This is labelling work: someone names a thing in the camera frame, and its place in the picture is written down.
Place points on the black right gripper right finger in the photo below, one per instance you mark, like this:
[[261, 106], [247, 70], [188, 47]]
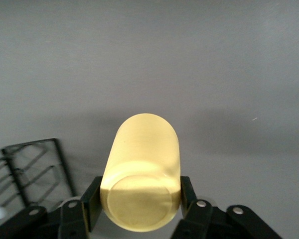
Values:
[[204, 219]]

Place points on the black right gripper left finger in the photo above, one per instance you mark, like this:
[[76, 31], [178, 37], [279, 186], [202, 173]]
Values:
[[69, 219]]

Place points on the yellow plastic cup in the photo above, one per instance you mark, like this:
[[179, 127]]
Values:
[[142, 161]]

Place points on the dark grey table mat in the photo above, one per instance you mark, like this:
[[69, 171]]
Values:
[[189, 62]]

